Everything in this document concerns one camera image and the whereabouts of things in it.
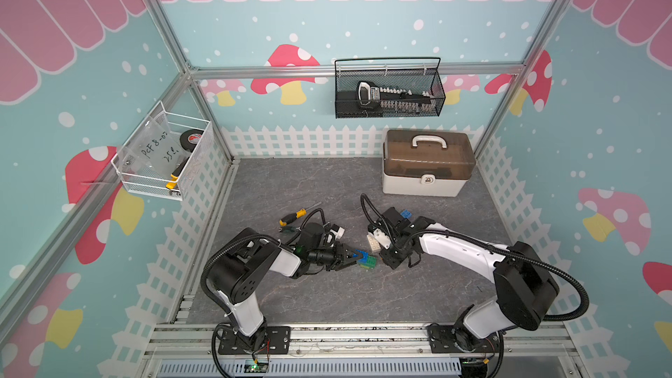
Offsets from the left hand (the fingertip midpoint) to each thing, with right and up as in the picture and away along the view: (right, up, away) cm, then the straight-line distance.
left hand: (359, 263), depth 85 cm
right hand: (+10, +2, +2) cm, 10 cm away
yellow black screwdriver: (-26, +13, +14) cm, 32 cm away
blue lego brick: (+2, +2, +2) cm, 4 cm away
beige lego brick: (+6, +5, +7) cm, 11 cm away
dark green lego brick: (+4, 0, +1) cm, 4 cm away
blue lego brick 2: (+19, +14, +15) cm, 28 cm away
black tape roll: (-52, +40, -5) cm, 66 cm away
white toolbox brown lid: (+30, +35, +24) cm, 52 cm away
